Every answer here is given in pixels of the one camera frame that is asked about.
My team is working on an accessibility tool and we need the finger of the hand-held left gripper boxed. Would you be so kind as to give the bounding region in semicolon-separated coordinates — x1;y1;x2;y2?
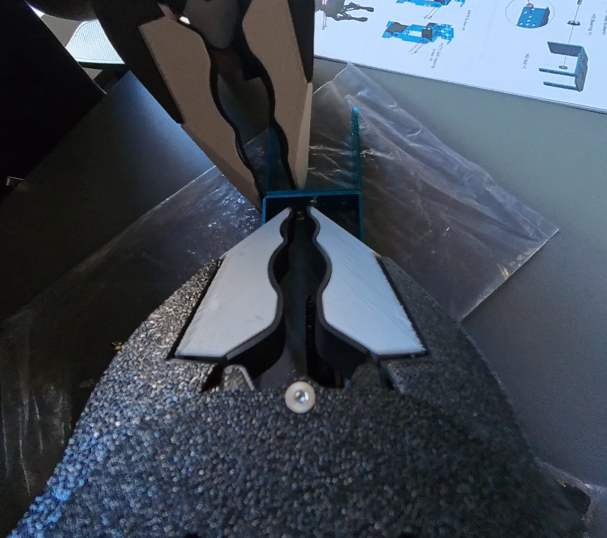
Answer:
139;14;266;213
242;0;315;192

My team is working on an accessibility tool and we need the white instruction booklet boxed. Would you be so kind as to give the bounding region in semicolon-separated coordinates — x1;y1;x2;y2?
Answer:
313;0;607;114

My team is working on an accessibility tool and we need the person's black top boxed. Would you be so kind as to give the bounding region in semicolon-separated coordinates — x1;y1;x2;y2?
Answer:
0;0;107;204

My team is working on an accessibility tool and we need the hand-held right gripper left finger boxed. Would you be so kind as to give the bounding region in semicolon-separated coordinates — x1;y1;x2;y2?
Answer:
175;207;296;378

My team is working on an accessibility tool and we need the white mesh office chair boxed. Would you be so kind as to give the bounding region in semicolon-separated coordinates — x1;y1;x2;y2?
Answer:
65;19;125;66

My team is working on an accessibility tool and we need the large clear plastic bag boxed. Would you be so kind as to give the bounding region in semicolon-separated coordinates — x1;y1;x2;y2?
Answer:
0;63;560;515

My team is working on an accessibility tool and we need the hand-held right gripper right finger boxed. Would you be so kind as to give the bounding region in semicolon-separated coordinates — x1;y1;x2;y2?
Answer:
303;205;427;378

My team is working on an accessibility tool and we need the blue metal bracket assembly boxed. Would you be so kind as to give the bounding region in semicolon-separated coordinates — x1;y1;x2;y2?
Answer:
261;107;366;245

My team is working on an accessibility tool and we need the grey desk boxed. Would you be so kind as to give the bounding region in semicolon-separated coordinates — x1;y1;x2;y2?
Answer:
0;57;607;538

